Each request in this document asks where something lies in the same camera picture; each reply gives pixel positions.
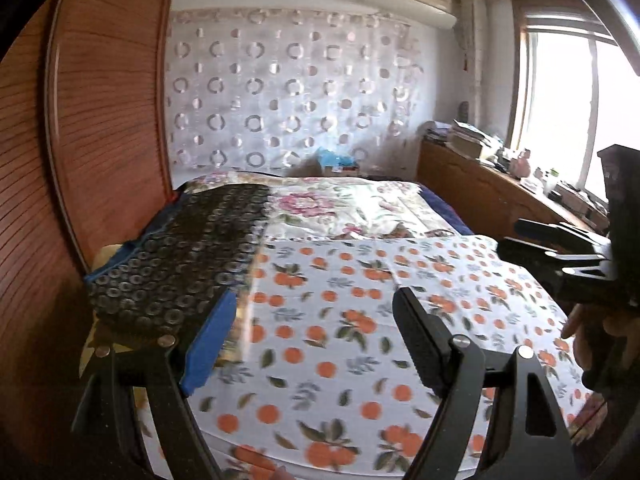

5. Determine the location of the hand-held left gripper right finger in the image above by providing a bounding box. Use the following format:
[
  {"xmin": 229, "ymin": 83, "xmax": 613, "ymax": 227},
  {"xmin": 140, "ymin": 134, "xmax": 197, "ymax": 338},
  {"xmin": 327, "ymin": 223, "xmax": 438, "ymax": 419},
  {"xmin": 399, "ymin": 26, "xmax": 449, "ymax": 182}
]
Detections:
[{"xmin": 392, "ymin": 287, "xmax": 573, "ymax": 480}]

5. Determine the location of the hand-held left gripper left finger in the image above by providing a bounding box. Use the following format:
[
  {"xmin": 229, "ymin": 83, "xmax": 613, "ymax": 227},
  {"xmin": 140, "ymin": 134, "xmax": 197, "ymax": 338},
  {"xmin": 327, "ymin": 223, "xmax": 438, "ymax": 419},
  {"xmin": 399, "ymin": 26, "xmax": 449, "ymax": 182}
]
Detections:
[{"xmin": 72, "ymin": 289, "xmax": 237, "ymax": 480}]

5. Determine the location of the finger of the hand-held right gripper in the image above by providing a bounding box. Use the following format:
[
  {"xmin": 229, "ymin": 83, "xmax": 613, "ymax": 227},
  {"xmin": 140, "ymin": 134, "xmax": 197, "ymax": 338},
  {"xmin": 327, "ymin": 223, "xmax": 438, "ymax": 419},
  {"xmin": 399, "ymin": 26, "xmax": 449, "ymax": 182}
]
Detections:
[
  {"xmin": 514, "ymin": 218, "xmax": 611, "ymax": 248},
  {"xmin": 497, "ymin": 237, "xmax": 615, "ymax": 281}
]

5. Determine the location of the dark circle-patterned garment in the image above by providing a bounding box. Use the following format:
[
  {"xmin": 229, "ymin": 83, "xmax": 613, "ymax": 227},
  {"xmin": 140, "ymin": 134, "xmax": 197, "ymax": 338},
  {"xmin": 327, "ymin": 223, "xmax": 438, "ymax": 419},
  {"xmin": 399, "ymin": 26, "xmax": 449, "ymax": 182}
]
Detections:
[{"xmin": 84, "ymin": 182, "xmax": 273, "ymax": 346}]

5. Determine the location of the person's right hand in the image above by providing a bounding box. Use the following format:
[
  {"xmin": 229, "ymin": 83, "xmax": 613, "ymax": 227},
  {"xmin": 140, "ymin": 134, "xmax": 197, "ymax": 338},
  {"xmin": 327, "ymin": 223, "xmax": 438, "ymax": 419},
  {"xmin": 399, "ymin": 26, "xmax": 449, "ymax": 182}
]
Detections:
[{"xmin": 561, "ymin": 304, "xmax": 626, "ymax": 376}]

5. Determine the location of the long wooden cabinet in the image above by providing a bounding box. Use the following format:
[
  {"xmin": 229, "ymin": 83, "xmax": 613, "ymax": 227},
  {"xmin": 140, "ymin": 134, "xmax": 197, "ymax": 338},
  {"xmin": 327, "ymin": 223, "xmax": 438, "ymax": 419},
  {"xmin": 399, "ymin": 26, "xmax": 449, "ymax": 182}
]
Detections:
[{"xmin": 416, "ymin": 137, "xmax": 611, "ymax": 246}]

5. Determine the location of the dark blue blanket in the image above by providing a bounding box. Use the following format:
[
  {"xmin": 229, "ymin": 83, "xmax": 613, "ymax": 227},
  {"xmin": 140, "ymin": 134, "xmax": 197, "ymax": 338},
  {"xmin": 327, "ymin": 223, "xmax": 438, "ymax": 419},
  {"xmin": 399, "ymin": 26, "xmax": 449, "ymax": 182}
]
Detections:
[{"xmin": 417, "ymin": 182, "xmax": 476, "ymax": 236}]

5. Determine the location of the orange-fruit print bedsheet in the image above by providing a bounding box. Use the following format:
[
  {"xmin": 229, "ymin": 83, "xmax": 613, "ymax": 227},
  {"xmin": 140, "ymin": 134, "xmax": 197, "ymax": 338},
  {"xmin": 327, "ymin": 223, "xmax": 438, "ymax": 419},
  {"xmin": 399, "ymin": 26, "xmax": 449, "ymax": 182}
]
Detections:
[{"xmin": 135, "ymin": 237, "xmax": 591, "ymax": 480}]

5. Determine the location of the stack of books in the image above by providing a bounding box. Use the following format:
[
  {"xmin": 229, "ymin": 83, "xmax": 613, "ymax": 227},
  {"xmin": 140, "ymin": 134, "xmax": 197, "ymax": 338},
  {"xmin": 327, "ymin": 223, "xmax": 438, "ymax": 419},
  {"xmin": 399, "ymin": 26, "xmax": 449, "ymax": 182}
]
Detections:
[{"xmin": 425, "ymin": 119, "xmax": 503, "ymax": 161}]

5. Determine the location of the bright window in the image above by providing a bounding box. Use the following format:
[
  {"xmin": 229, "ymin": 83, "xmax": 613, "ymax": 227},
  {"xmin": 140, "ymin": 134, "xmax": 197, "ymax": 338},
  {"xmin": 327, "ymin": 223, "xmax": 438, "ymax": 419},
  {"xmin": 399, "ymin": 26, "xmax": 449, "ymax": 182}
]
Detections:
[{"xmin": 505, "ymin": 0, "xmax": 640, "ymax": 206}]

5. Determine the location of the floral quilt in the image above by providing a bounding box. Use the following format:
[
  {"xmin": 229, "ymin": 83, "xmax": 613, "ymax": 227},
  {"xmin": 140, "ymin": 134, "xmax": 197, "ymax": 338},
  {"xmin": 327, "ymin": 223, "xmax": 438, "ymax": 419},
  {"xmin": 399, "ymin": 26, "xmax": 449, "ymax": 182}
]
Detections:
[{"xmin": 177, "ymin": 170, "xmax": 456, "ymax": 243}]

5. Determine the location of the sheer circle-patterned curtain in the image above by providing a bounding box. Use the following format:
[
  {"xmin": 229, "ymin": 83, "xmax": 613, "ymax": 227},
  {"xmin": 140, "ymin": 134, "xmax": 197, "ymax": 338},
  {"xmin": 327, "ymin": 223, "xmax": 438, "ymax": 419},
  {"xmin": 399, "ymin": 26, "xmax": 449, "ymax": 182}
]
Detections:
[{"xmin": 167, "ymin": 7, "xmax": 426, "ymax": 181}]

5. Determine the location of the white wrapped wall pipe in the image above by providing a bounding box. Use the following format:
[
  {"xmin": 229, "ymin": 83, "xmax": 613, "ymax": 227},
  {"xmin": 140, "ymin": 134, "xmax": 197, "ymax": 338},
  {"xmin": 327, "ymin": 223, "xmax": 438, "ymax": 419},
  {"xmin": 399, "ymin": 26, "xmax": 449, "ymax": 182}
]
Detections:
[{"xmin": 457, "ymin": 0, "xmax": 488, "ymax": 126}]

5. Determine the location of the blue bag by wall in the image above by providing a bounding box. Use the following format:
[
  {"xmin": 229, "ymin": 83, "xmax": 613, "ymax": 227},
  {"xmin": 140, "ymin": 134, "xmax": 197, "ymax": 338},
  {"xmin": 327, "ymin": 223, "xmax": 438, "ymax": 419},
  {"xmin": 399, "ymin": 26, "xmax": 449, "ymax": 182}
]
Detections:
[{"xmin": 316, "ymin": 147, "xmax": 360, "ymax": 177}]

